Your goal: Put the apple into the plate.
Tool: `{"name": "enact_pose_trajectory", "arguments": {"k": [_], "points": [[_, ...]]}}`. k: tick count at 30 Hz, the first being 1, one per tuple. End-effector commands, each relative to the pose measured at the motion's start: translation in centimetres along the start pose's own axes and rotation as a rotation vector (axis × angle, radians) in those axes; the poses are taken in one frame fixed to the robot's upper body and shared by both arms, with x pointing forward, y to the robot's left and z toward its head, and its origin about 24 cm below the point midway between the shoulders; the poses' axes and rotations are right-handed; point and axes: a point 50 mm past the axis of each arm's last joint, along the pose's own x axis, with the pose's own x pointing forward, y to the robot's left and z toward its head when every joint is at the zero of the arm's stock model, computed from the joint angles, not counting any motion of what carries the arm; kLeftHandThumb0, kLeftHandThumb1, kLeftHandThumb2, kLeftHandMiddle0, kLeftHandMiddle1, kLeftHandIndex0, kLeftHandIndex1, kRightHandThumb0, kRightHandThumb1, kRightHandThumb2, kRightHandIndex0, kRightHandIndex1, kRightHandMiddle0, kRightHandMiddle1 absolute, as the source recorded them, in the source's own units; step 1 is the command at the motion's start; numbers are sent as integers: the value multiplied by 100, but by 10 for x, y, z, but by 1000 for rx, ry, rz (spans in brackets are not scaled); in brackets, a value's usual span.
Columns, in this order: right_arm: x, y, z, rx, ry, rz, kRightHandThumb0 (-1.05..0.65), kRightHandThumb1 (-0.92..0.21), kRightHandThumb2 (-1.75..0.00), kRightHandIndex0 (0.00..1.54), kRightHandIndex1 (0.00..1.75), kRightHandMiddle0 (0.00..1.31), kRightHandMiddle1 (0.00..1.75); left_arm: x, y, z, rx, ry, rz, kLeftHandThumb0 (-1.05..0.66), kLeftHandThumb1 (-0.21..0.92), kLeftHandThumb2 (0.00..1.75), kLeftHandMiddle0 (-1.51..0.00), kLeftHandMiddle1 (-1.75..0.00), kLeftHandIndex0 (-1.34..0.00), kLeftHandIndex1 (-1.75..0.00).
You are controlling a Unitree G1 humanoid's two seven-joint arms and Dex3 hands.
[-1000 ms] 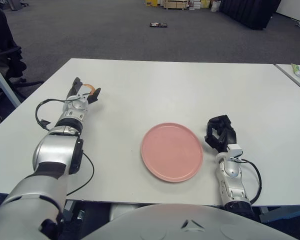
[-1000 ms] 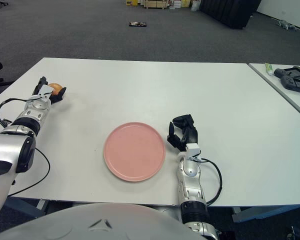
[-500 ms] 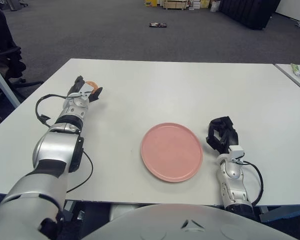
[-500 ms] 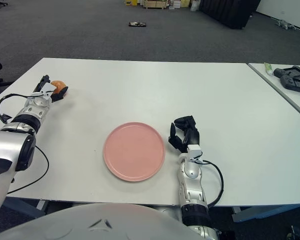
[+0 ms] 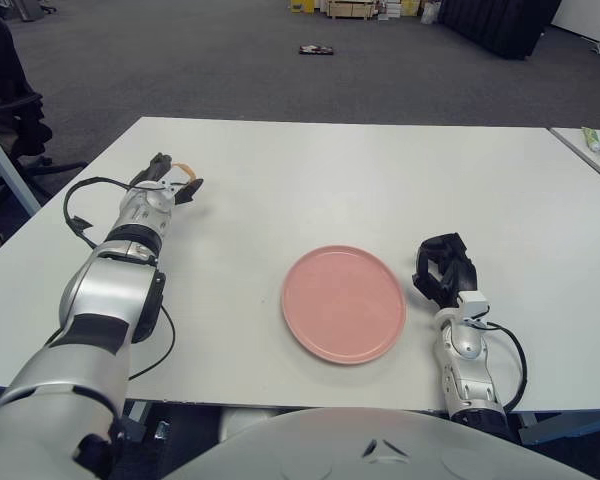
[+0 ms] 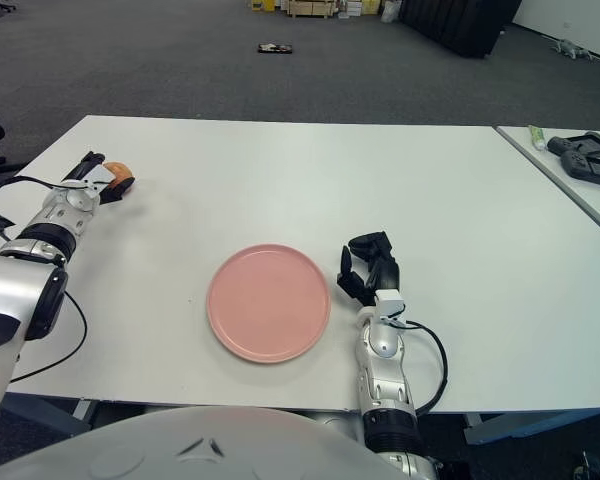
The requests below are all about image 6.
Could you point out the white plastic bag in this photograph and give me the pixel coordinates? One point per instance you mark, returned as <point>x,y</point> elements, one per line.
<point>390,12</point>

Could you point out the pink round plate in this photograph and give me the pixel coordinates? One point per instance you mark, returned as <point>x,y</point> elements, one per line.
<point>269,304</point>

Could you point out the green white tube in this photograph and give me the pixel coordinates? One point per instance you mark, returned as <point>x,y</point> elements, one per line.
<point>537,137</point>

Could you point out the small grey robot toy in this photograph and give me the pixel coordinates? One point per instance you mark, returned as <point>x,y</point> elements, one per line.
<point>572,49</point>

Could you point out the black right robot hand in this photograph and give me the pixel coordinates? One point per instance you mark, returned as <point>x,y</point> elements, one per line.
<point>385,272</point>

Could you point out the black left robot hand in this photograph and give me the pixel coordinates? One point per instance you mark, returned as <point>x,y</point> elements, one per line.
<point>115,192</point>

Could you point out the blue grey table frame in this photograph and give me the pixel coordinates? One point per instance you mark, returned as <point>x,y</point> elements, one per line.
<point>530,422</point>

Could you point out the black handheld controller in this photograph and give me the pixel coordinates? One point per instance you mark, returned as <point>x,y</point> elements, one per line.
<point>560,146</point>
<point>587,170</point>

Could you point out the yellow cardboard box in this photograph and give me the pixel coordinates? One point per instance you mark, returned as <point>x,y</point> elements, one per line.
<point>262,5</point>

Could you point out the wooden crate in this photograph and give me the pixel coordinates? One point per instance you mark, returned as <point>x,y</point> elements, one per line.
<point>310,7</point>

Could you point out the white stacked boxes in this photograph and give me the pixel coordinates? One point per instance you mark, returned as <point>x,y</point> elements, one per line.
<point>349,6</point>

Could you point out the red yellow apple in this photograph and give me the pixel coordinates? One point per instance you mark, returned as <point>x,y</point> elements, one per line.
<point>120,171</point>

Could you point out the pale yellow boxes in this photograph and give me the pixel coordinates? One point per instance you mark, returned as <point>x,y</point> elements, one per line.
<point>371,6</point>

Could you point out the black tray with items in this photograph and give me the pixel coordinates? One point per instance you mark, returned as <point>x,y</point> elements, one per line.
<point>275,48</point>

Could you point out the grey robot torso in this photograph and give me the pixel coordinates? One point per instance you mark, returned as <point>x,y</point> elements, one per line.
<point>180,445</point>

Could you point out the black partition curtain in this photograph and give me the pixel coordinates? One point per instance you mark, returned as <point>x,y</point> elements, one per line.
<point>460,22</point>

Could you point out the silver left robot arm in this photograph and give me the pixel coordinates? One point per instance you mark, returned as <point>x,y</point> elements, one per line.
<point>10,280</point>

